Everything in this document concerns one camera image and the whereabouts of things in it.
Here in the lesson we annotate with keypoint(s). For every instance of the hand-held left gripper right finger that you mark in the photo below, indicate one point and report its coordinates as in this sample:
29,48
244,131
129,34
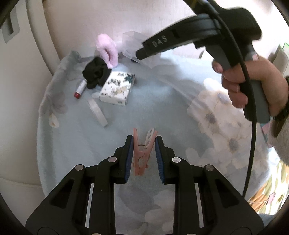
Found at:
159,162

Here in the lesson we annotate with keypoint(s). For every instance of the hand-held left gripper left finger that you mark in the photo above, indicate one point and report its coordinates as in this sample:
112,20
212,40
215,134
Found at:
129,158

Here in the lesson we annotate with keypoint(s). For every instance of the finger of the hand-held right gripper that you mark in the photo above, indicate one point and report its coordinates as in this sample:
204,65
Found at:
171,37

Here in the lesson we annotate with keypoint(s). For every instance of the pink clothespin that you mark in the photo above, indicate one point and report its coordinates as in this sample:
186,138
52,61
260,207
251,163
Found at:
141,156

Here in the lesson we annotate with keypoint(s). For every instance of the clear plastic box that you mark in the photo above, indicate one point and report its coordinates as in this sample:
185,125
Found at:
133,41

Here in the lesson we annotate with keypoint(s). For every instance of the person's right hand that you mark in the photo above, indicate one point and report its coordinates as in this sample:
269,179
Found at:
268,74

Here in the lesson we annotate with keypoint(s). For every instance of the pale blue floral bedsheet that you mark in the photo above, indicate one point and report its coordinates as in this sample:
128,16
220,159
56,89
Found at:
90,146

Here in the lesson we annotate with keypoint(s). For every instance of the beige padded headboard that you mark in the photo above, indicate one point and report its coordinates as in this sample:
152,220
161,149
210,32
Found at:
281,61

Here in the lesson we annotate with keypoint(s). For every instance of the pink fluffy puff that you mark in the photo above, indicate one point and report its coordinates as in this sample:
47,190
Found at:
107,49

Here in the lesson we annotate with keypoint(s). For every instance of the white patterned small box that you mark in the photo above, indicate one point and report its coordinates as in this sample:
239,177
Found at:
117,88

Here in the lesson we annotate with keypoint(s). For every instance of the black scrunchie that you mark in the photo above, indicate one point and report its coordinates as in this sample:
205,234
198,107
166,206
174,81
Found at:
96,72

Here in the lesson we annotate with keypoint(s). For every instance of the white red-capped tube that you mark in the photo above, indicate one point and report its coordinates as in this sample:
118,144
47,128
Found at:
80,89

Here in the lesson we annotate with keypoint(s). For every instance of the yellow floral blanket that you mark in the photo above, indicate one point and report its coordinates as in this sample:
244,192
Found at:
271,192

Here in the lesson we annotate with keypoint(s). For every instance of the white sliding door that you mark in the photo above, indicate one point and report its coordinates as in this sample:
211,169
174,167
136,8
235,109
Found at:
22,90

